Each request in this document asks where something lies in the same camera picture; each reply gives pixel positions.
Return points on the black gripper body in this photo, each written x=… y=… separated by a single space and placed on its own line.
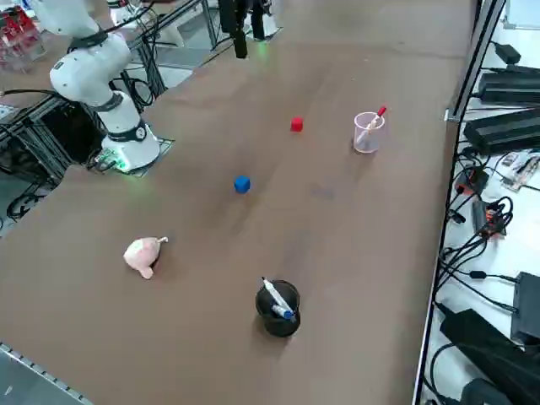
x=230 y=14

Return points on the red magnetic block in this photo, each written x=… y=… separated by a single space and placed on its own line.
x=296 y=124

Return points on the blue magnetic block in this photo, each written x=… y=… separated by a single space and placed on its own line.
x=242 y=184

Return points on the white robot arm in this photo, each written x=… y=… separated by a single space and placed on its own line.
x=272 y=25
x=90 y=76

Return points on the white background machine base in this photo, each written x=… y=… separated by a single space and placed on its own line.
x=122 y=12

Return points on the red-capped white marker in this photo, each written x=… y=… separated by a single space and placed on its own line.
x=381 y=111

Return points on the clear plastic cup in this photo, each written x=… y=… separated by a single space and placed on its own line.
x=371 y=145

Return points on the clear shelf with red packets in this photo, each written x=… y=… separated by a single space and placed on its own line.
x=17 y=36

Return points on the pink plush toy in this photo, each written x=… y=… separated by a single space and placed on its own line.
x=141 y=253

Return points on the small black power adapter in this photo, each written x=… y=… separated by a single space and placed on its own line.
x=508 y=52

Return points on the blue-capped white marker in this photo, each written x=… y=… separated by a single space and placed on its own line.
x=276 y=297

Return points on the large black power brick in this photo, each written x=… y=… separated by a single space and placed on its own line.
x=502 y=133
x=510 y=86

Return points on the black pen cup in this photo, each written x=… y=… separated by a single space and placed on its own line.
x=280 y=327

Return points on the black orange connector device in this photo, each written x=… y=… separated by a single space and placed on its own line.
x=491 y=219

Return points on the long black power brick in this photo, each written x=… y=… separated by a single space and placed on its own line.
x=476 y=337

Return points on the black box device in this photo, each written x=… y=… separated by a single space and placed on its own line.
x=527 y=308

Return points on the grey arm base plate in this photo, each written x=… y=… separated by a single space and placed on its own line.
x=165 y=143

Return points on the black metal frame cart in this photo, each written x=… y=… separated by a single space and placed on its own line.
x=63 y=126

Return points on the white post bracket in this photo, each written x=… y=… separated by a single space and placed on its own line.
x=453 y=116

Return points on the silver slotted rail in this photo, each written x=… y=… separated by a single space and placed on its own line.
x=25 y=363

